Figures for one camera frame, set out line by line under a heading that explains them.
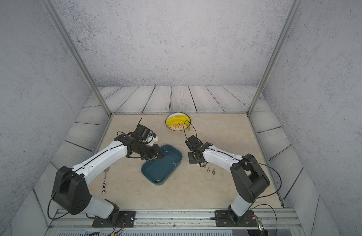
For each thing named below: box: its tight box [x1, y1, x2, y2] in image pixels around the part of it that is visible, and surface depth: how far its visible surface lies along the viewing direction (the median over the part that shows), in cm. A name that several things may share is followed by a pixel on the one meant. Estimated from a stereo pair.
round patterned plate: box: [165, 111, 192, 132], surface depth 113 cm
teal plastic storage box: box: [141, 144, 183, 186], surface depth 93 cm
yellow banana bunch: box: [166, 115, 191, 132], surface depth 113 cm
